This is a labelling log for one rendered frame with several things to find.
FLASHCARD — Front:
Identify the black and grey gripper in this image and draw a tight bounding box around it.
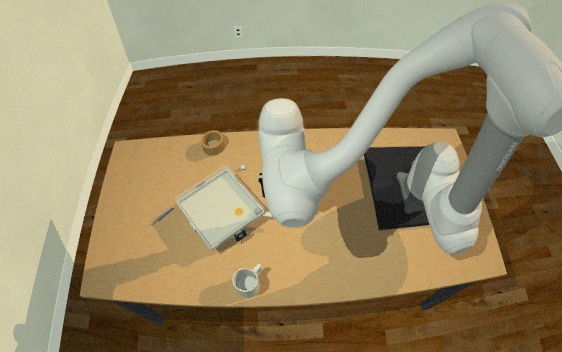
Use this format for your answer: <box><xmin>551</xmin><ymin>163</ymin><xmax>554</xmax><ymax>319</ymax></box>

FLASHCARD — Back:
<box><xmin>258</xmin><ymin>173</ymin><xmax>265</xmax><ymax>198</ymax></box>

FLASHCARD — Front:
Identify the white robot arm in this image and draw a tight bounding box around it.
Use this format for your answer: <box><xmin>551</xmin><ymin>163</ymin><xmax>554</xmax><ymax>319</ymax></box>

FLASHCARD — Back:
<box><xmin>259</xmin><ymin>2</ymin><xmax>562</xmax><ymax>255</ymax></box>

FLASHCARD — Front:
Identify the grey mug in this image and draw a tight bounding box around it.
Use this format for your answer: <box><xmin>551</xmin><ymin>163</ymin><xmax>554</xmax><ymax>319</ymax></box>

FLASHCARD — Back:
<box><xmin>232</xmin><ymin>263</ymin><xmax>262</xmax><ymax>298</ymax></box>

